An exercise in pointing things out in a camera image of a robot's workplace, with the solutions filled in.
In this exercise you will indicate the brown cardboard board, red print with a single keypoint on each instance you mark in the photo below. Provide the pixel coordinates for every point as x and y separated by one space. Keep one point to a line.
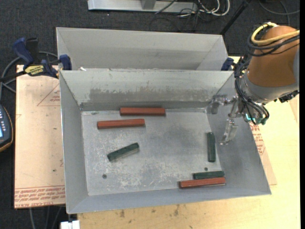
38 139

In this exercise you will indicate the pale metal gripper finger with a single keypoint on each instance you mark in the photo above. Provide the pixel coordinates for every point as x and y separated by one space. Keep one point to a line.
230 131
214 102

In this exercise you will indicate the grey metal bin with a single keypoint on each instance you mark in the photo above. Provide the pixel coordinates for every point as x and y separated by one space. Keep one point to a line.
152 151

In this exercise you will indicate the dark green flat block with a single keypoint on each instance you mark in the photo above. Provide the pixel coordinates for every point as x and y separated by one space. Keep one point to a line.
211 147
208 175
123 151

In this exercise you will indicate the red-brown flat block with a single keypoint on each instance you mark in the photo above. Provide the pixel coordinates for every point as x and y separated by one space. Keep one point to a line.
202 182
142 111
121 123

